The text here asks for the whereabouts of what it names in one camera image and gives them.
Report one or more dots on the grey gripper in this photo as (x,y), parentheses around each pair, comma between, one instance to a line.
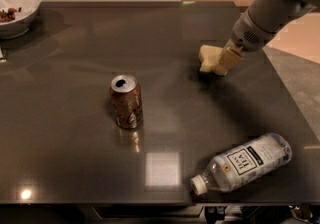
(247,35)

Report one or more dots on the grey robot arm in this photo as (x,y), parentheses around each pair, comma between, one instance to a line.
(281,12)

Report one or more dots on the yellow sponge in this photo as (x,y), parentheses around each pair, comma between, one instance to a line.
(208,57)

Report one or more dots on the clear plastic water bottle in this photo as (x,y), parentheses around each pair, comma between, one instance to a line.
(243,164)

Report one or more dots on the brown soda can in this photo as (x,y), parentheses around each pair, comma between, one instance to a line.
(125,93)

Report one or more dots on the red food in bowl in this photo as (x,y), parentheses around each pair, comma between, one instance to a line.
(9,14)

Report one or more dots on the white bowl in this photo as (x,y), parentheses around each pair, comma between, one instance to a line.
(26,11)

